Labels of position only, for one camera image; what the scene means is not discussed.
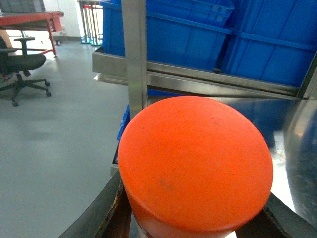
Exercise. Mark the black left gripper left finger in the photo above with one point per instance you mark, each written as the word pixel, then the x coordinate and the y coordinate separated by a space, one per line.
pixel 109 215

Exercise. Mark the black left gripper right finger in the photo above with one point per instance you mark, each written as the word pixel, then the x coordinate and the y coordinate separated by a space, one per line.
pixel 276 220

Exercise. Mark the orange cylindrical capacitor 4680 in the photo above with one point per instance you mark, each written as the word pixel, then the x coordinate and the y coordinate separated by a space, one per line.
pixel 194 167

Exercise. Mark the black office chair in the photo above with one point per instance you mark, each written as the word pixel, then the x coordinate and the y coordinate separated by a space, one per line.
pixel 16 64

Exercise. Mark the blue plastic crate right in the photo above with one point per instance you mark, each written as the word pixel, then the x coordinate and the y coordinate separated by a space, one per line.
pixel 272 40

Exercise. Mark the blue plastic crate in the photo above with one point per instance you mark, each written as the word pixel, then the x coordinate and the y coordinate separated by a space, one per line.
pixel 170 40
pixel 272 40

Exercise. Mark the blue plastic crate left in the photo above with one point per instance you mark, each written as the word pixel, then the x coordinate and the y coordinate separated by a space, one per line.
pixel 170 40

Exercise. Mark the stainless steel shelf frame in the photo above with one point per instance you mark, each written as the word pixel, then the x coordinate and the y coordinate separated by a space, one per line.
pixel 140 75

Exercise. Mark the red metal frame table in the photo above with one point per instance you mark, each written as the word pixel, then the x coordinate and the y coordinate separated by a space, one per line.
pixel 49 21

